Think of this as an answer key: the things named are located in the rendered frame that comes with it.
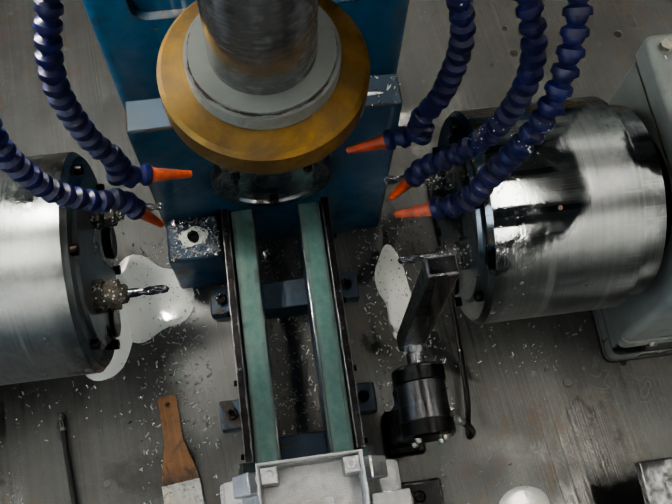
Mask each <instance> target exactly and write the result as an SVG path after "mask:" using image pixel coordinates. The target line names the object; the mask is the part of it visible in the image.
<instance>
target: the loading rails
mask: <svg viewBox="0 0 672 504"><path fill-rule="evenodd" d="M220 213H221V223H222V233H223V244H224V246H221V252H224V254H225V264H226V274H227V285H228V287H222V288H214V289H210V290H209V298H210V309H211V316H212V318H213V319H218V318H226V317H231V326H232V336H233V346H234V356H235V366H236V377H237V380H235V381H234V387H236V386H237V387H238V397H239V399H236V400H228V401H221V402H219V410H220V421H221V430H222V432H223V433H229V432H237V431H242V438H243V448H244V454H241V461H243V460H245V463H241V464H238V472H239V475H240V474H243V473H247V472H256V469H255V464H256V463H263V462H270V461H277V460H284V459H291V458H299V457H306V456H313V455H320V454H327V453H334V452H341V451H348V450H356V449H362V450H363V457H364V456H368V455H374V452H373V445H372V446H366V447H365V444H366V443H368V440H367V437H364V434H363V428H362V421H361V415H363V414H370V413H376V411H377V402H376V396H375V390H374V383H373V382H365V383H357V384H356V381H355V374H354V371H357V367H356V365H353V361H352V354H351V347H350V341H349V334H348V327H347V321H346V314H345V307H344V303H347V302H355V301H359V297H360V294H359V288H358V282H357V275H356V272H346V273H339V267H338V261H337V254H336V247H335V241H334V239H336V238H337V234H336V233H333V227H332V221H331V214H330V207H329V201H328V197H321V198H320V203H319V201H318V202H309V203H300V204H297V218H298V240H299V248H300V255H301V263H302V270H303V279H295V280H286V281H278V282H270V283H263V284H262V280H261V271H260V262H259V254H258V245H257V238H256V231H255V224H254V218H253V211H252V209H247V210H239V211H230V217H229V211H228V208H223V209H220ZM230 220H231V221H230ZM305 314H308V315H309V323H310V331H311V338H312V346H313V353H314V361H315V368H316V376H317V383H318V391H319V398H320V406H321V413H322V421H323V428H324V430H321V431H314V432H306V433H299V434H292V435H284V436H279V430H278V421H277V412H276V403H275V394H274V386H273V377H272V368H271V359H270V350H269V342H268V333H267V324H266V319H273V318H281V317H289V316H297V315H305Z"/></svg>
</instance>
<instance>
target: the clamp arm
mask: <svg viewBox="0 0 672 504"><path fill-rule="evenodd" d="M459 275H460V268H459V263H458V258H457V255H456V254H450V255H447V254H445V255H437V256H428V257H426V258H425V259H424V261H423V264H422V267H421V269H420V272H419V275H418V278H417V281H416V283H415V286H414V289H413V292H412V295H411V297H410V300H409V303H408V306H407V308H406V311H405V314H404V317H403V320H402V322H401V325H400V328H399V331H398V333H397V337H396V338H397V344H398V349H399V351H405V354H407V353H408V350H407V348H406V347H408V346H409V350H410V352H414V351H416V345H418V349H419V351H423V352H424V350H423V349H422V347H423V348H424V347H425V346H426V345H425V344H426V342H427V340H428V338H429V336H430V334H431V332H432V330H433V328H434V326H435V324H436V321H437V319H438V317H439V315H440V313H441V311H442V309H443V307H444V305H445V303H446V301H447V299H448V297H449V295H450V293H451V291H452V289H453V287H454V285H455V283H456V281H457V279H458V277H459Z"/></svg>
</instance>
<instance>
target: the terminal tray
mask: <svg viewBox="0 0 672 504"><path fill-rule="evenodd" d="M349 459H354V460H355V461H356V465H355V467H354V468H349V467H348V466H347V461H348V460H349ZM255 469H256V476H255V481H256V483H257V488H258V489H257V491H256V494H257V496H258V498H259V503H258V504H371V502H370V497H369V489H368V483H367V475H366V470H365V462H364V457H363V450H362V449H356V450H348V451H341V452H334V453H327V454H320V455H313V456H306V457H299V458H291V459H284V460H277V461H270V462H263V463H256V464H255ZM268 470H271V471H273V473H274V477H273V478H272V479H270V480H268V479H266V478H265V472H266V471H268Z"/></svg>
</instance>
